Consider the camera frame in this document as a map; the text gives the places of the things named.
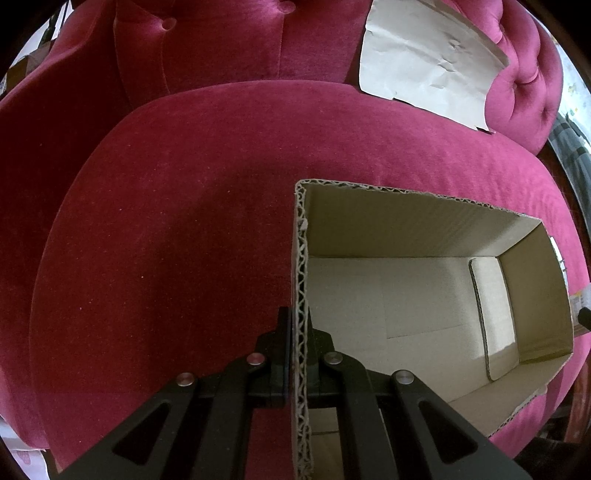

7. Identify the cardboard box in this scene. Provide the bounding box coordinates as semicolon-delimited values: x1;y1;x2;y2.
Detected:
293;179;573;479

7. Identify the cotton swab plastic jar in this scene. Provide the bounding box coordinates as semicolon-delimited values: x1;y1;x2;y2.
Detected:
569;285;591;337

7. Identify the red velvet tufted sofa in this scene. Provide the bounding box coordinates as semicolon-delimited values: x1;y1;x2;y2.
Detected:
1;1;589;468

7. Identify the grey plaid blanket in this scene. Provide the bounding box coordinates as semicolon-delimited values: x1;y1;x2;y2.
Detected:
549;113;591;227

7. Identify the brown paper sheet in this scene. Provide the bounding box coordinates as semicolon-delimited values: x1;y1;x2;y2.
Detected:
359;0;509;131

